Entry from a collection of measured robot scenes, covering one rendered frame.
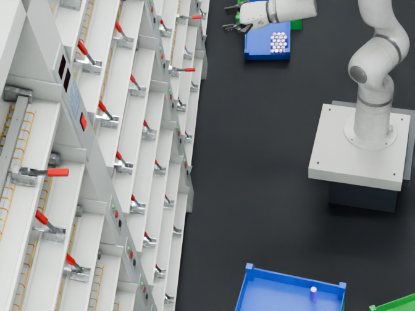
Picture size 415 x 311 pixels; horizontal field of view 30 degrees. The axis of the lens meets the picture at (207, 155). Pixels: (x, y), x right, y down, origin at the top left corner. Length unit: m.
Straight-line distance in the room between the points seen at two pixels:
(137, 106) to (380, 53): 0.80
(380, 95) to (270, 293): 0.75
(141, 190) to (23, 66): 0.92
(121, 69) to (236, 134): 1.30
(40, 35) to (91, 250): 0.55
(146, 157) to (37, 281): 0.92
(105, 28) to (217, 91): 1.61
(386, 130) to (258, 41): 0.97
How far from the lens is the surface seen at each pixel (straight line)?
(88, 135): 1.61
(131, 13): 2.16
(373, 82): 2.51
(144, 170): 2.29
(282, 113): 3.30
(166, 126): 2.60
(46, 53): 1.40
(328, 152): 2.76
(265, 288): 2.40
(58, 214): 1.54
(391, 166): 2.74
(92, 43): 1.82
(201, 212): 3.04
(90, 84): 1.74
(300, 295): 2.39
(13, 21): 1.26
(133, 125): 2.14
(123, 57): 2.05
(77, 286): 1.68
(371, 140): 2.79
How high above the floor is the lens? 2.54
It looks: 53 degrees down
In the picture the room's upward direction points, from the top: 10 degrees counter-clockwise
